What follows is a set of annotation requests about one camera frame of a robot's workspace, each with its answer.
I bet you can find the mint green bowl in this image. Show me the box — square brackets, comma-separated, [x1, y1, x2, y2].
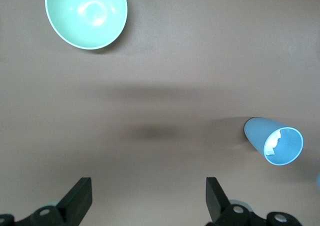
[44, 0, 129, 50]

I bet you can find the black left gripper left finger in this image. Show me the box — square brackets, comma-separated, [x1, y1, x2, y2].
[0, 177, 93, 226]

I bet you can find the crumpled white paper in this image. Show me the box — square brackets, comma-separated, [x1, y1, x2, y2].
[264, 130, 283, 157]

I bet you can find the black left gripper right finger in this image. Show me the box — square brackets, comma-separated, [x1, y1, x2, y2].
[205, 177, 302, 226]

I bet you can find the blue cup holding paper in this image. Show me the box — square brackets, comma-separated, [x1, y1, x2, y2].
[243, 116, 304, 166]

